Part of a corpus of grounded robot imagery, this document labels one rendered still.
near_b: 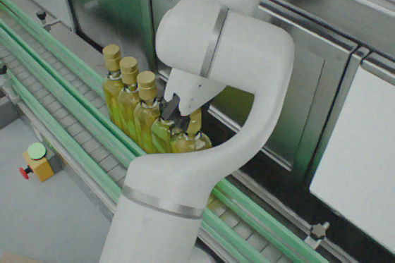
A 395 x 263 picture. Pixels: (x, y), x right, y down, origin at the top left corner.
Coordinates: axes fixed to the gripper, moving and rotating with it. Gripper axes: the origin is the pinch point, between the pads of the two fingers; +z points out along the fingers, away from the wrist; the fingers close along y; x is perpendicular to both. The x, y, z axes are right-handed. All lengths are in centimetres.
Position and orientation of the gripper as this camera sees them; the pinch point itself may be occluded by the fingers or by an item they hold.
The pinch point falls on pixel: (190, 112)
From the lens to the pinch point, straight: 64.4
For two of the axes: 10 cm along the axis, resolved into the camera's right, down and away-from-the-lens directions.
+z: -1.8, 5.2, 8.3
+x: 6.8, 6.8, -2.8
